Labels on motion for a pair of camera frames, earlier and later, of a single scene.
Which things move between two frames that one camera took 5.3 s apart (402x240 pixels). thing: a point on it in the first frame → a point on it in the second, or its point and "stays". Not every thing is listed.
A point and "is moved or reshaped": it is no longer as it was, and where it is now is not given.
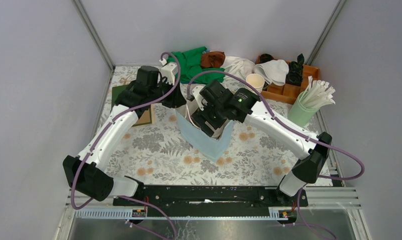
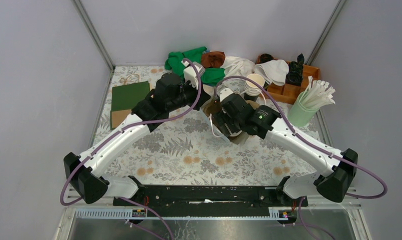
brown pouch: (214, 59) stays
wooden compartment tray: (289, 93) stays
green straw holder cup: (299, 115) stays
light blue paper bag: (213, 147) is moved or reshaped
